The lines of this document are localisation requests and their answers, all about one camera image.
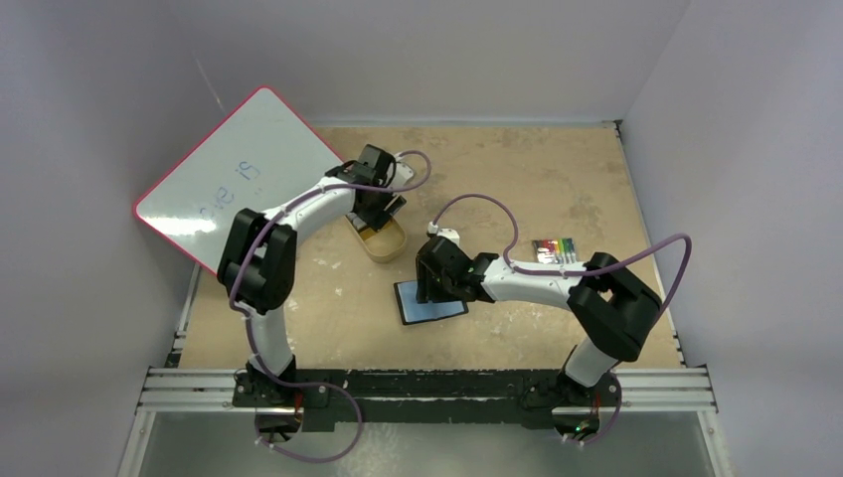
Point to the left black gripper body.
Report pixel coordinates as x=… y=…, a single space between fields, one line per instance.
x=383 y=207

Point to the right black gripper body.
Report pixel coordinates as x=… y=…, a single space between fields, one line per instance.
x=429 y=277

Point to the black card holder wallet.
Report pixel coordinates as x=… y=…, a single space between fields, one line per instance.
x=413 y=312

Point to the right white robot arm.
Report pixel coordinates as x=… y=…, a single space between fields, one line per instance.
x=615 y=308

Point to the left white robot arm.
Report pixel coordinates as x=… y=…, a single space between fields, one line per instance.
x=257 y=266

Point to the stack of credit cards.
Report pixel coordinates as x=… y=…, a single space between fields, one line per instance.
x=357 y=224

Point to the beige oval card tray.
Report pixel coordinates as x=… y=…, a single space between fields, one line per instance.
x=385 y=244

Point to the pack of coloured markers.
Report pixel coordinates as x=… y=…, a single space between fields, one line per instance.
x=555 y=250

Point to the white board with pink rim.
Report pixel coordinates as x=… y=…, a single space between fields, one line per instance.
x=260 y=156

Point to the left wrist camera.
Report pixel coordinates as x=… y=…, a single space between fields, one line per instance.
x=401 y=173

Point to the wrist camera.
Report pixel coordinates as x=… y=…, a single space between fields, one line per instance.
x=434 y=230
x=401 y=173

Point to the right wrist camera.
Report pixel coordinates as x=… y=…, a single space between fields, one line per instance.
x=434 y=230

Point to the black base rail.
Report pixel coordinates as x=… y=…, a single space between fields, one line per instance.
x=536 y=399

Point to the aluminium frame rail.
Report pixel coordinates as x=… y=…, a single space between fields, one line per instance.
x=643 y=390

